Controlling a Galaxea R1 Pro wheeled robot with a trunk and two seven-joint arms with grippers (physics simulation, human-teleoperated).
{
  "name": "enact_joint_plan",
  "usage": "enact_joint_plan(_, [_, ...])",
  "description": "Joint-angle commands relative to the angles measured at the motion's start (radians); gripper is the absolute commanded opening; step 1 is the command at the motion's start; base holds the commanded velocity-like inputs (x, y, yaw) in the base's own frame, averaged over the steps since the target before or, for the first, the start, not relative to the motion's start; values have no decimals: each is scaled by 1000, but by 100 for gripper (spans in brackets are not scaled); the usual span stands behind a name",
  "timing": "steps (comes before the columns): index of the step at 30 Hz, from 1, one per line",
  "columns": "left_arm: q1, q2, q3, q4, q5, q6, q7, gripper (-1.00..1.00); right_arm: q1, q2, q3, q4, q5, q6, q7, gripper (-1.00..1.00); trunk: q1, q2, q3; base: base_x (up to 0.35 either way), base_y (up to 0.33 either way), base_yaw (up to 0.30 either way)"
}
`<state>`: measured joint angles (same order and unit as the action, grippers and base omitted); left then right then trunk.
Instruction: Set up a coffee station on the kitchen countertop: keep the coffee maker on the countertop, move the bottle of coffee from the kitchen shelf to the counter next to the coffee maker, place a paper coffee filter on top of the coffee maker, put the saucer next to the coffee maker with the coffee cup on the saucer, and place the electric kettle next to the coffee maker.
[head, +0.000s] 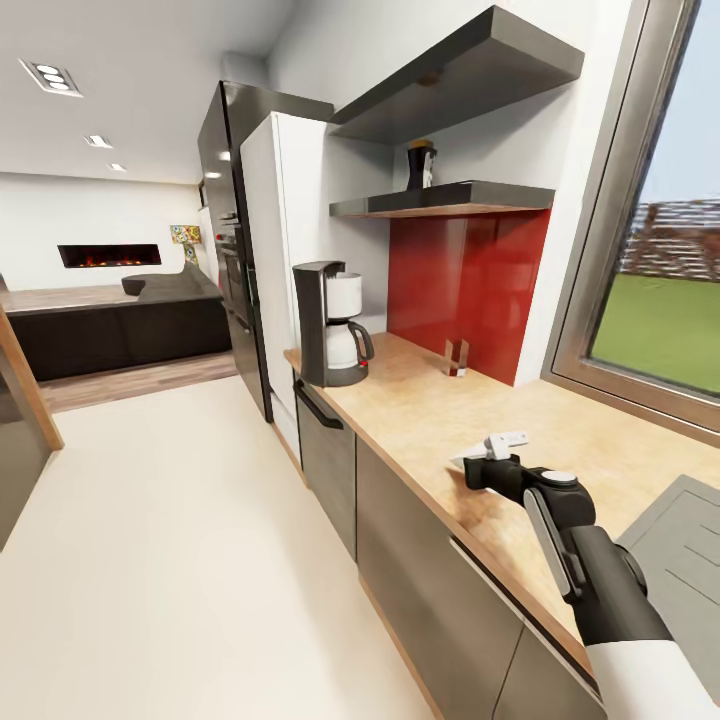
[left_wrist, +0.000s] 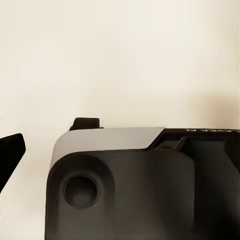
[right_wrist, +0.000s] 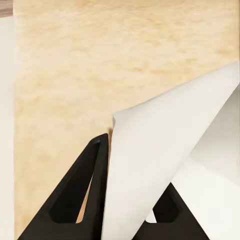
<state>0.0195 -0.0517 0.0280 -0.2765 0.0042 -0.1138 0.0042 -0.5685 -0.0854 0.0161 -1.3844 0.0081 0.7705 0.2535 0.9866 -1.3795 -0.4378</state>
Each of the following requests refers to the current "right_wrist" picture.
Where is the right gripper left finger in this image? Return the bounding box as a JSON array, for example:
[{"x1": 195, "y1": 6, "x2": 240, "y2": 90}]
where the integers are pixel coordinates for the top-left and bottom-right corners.
[{"x1": 17, "y1": 133, "x2": 109, "y2": 240}]

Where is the paper coffee filter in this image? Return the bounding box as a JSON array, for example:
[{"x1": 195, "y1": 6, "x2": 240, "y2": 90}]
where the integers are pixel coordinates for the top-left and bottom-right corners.
[{"x1": 101, "y1": 61, "x2": 240, "y2": 240}]

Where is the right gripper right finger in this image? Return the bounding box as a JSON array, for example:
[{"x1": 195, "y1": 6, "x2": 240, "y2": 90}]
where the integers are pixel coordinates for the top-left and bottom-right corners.
[{"x1": 132, "y1": 182, "x2": 210, "y2": 240}]

